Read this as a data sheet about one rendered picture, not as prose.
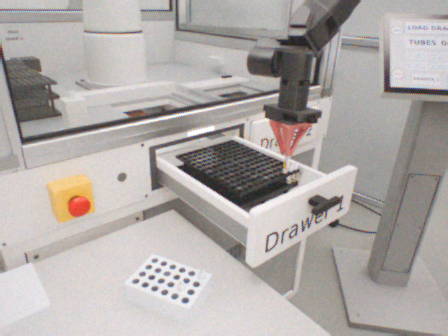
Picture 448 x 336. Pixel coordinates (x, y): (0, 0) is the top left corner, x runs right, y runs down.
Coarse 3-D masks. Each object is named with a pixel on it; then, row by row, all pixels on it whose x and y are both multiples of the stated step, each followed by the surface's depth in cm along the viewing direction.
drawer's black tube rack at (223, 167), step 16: (224, 144) 89; (240, 144) 88; (192, 160) 79; (208, 160) 79; (224, 160) 79; (240, 160) 79; (256, 160) 79; (272, 160) 79; (192, 176) 78; (208, 176) 72; (224, 176) 71; (240, 176) 72; (256, 176) 72; (224, 192) 71; (256, 192) 72; (272, 192) 72; (240, 208) 67
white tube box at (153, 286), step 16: (160, 256) 64; (144, 272) 61; (160, 272) 60; (176, 272) 60; (192, 272) 61; (128, 288) 58; (144, 288) 57; (160, 288) 57; (176, 288) 57; (192, 288) 57; (208, 288) 60; (144, 304) 58; (160, 304) 56; (176, 304) 54; (192, 304) 54; (176, 320) 56; (192, 320) 56
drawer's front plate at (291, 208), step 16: (336, 176) 66; (352, 176) 70; (288, 192) 60; (304, 192) 61; (320, 192) 64; (336, 192) 68; (256, 208) 55; (272, 208) 56; (288, 208) 59; (304, 208) 63; (336, 208) 71; (256, 224) 55; (272, 224) 58; (288, 224) 61; (304, 224) 65; (320, 224) 69; (256, 240) 56; (272, 240) 59; (288, 240) 63; (256, 256) 58; (272, 256) 61
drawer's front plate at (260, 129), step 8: (256, 120) 96; (264, 120) 97; (256, 128) 95; (264, 128) 97; (280, 128) 102; (312, 128) 112; (256, 136) 96; (264, 136) 99; (272, 136) 101; (304, 136) 111; (312, 136) 114; (256, 144) 97; (264, 144) 100; (272, 144) 102
